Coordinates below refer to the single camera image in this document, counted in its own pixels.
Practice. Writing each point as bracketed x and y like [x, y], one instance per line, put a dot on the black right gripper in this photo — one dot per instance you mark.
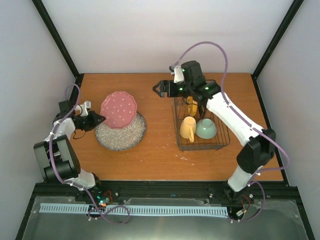
[161, 83]

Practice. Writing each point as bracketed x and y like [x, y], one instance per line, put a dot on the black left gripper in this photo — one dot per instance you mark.
[94, 116]

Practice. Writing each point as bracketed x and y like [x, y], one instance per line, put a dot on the pink white dotted plate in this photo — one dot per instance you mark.
[119, 109]

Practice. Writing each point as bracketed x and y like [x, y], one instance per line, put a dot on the speckled grey large plate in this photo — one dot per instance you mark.
[122, 139]

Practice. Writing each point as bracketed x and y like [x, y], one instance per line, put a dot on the orange white dotted plate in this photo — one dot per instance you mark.
[192, 106]

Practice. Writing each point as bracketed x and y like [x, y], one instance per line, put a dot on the yellow mug white inside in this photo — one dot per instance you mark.
[188, 128]

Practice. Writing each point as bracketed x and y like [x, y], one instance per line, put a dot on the light green ceramic bowl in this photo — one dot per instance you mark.
[206, 129]

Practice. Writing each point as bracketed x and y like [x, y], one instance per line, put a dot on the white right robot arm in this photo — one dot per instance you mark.
[258, 146]

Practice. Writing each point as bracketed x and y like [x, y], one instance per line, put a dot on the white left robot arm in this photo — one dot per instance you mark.
[55, 155]

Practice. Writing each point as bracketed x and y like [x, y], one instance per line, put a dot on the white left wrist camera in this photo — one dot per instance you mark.
[84, 108]

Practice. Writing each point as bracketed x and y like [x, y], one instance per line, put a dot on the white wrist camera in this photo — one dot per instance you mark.
[84, 108]
[178, 73]

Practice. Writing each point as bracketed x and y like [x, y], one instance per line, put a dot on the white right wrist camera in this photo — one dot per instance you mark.
[178, 73]

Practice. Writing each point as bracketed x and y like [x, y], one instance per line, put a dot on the dark wire dish rack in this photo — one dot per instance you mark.
[180, 111]

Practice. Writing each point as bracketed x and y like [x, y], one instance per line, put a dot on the light blue slotted cable duct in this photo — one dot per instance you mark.
[136, 210]

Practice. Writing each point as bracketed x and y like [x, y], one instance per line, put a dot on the black aluminium frame rail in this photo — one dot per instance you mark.
[217, 192]

